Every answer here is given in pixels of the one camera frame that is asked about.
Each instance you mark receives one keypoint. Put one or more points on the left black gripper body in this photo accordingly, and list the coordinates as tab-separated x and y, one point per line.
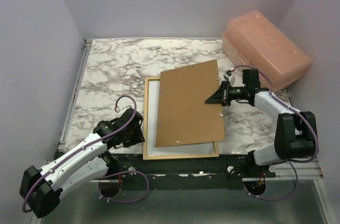
133	137

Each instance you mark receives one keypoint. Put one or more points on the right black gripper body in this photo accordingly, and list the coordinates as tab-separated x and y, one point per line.
237	93

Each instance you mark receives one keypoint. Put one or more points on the brown cardboard backing board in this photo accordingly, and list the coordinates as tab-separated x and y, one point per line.
183	116

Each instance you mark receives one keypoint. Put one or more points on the green wooden picture frame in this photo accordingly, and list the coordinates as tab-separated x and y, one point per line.
148	128

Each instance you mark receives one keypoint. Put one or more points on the sunset photo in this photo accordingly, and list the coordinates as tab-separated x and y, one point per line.
170	147

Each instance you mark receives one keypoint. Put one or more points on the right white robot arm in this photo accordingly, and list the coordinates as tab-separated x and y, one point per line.
295	138

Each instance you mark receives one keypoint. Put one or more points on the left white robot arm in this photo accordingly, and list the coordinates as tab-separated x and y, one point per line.
43	188

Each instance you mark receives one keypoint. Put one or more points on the pink plastic storage box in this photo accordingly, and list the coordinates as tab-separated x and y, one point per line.
251	39

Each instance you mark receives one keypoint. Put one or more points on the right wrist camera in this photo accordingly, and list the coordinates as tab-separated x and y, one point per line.
229	76

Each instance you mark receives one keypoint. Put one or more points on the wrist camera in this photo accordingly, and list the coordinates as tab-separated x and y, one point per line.
119	109
229	76

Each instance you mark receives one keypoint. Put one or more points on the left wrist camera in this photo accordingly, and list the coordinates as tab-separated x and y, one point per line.
119	109

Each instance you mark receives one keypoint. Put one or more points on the aluminium rail frame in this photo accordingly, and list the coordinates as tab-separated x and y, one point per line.
57	89

